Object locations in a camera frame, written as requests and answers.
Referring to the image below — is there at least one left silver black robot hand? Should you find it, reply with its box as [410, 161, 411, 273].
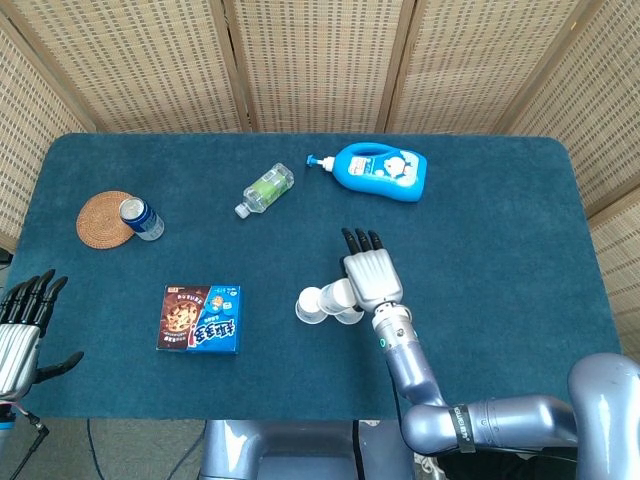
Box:
[0, 268, 85, 399]

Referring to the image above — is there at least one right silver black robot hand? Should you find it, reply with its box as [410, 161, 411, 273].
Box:
[340, 227, 405, 314]

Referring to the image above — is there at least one white blue-flower paper cup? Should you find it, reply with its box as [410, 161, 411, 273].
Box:
[319, 278, 358, 317]
[333, 307, 366, 327]
[294, 286, 329, 325]

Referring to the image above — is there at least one blue pump lotion bottle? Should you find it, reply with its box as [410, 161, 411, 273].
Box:
[306, 142, 429, 204]

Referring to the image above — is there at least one clear green-label water bottle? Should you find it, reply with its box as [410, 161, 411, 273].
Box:
[234, 162, 295, 219]

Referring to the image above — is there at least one round woven rattan coaster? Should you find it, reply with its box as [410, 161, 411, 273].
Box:
[75, 190, 137, 250]

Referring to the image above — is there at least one blue and silver drink can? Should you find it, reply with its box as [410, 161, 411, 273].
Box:
[118, 197, 166, 242]

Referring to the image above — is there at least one blue chocolate cookie box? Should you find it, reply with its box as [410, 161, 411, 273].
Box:
[155, 284, 242, 356]

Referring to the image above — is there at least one grey-blue robot torso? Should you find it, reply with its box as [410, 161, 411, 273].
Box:
[198, 419, 416, 480]

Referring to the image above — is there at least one woven rattan screen panel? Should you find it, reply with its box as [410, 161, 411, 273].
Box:
[387, 0, 597, 136]
[8, 0, 252, 134]
[222, 0, 419, 134]
[499, 0, 640, 366]
[0, 13, 97, 254]

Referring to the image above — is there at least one black cable with plug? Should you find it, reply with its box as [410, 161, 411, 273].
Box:
[9, 405, 51, 480]

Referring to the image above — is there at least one blue floor cable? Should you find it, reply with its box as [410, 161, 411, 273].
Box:
[85, 418, 104, 480]

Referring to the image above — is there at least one black torso cable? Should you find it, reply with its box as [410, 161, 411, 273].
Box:
[351, 419, 362, 480]

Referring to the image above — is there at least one black strap on arm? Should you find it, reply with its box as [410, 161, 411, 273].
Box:
[448, 403, 478, 455]

